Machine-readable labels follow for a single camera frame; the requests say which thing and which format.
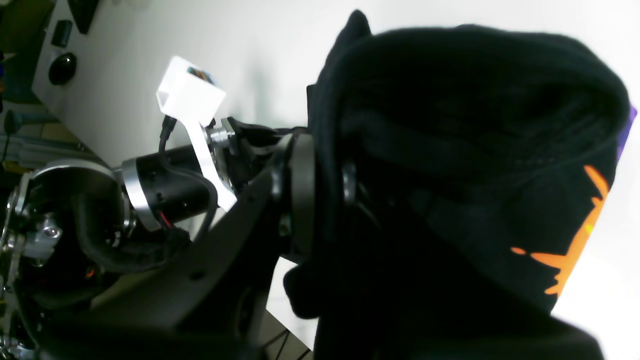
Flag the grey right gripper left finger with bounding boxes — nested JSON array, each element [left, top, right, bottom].
[[90, 132, 316, 331]]

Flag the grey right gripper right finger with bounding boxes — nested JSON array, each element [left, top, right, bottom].
[[342, 160, 358, 206]]

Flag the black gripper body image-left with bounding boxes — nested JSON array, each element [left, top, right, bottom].
[[206, 117, 301, 194]]

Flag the black T-shirt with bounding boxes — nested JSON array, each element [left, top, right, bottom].
[[284, 10, 630, 360]]

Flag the black computer mouse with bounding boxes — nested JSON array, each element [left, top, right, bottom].
[[48, 52, 78, 85]]

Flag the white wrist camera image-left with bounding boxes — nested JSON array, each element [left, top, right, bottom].
[[155, 55, 237, 212]]

